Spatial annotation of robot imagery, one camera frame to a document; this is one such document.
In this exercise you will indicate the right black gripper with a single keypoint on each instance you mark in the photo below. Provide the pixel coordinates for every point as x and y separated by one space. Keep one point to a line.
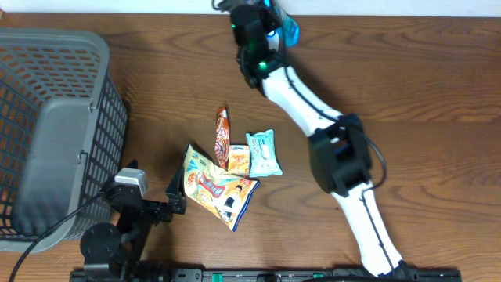
269 19

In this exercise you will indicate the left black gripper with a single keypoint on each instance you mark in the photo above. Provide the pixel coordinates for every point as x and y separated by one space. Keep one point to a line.
174 194

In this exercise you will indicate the teal mouthwash bottle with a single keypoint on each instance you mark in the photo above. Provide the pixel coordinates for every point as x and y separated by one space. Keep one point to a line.
288 33

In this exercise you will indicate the large snack chip bag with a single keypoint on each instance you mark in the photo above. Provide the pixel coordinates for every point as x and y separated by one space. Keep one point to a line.
225 195

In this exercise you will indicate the orange red snack bar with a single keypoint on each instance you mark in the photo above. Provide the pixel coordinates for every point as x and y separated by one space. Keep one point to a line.
222 141

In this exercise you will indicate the small orange tissue box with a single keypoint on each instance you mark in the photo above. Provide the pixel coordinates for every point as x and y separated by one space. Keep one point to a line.
239 160

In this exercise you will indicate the mint green wipes packet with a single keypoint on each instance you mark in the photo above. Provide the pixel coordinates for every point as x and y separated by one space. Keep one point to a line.
263 160

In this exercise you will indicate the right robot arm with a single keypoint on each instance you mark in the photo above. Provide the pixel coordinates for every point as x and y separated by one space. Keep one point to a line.
339 150

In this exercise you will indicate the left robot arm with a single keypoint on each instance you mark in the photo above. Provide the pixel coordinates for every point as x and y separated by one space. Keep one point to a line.
113 252

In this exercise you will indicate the grey plastic basket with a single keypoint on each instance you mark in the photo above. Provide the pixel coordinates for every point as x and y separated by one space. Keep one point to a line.
63 126

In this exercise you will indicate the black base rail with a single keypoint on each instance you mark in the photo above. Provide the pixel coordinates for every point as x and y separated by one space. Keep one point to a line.
199 275

